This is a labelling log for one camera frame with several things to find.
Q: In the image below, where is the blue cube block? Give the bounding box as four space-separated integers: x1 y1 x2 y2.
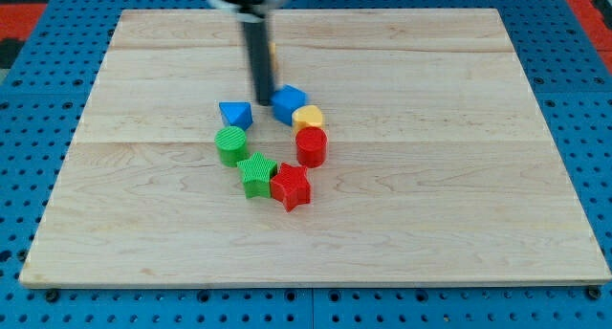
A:
272 84 308 126

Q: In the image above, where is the yellow heart block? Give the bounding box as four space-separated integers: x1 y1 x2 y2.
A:
292 105 325 134

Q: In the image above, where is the green cylinder block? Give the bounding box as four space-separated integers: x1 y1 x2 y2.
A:
214 126 250 167

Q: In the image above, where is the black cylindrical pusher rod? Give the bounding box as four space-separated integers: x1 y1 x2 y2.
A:
242 20 275 106

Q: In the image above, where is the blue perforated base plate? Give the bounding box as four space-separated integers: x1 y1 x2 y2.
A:
1 0 611 328

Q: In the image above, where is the yellow block behind rod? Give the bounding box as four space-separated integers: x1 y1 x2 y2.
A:
269 42 278 73

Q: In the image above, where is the green star block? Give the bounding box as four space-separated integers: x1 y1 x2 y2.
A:
237 152 277 198

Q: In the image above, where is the blue triangle block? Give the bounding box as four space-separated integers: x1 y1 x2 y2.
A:
219 101 253 131

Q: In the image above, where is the wooden board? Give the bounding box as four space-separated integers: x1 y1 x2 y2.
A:
20 9 611 289

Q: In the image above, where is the red star block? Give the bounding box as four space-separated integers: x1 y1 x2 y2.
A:
270 163 312 212

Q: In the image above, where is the red cylinder block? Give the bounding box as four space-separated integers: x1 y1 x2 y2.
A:
295 127 328 168

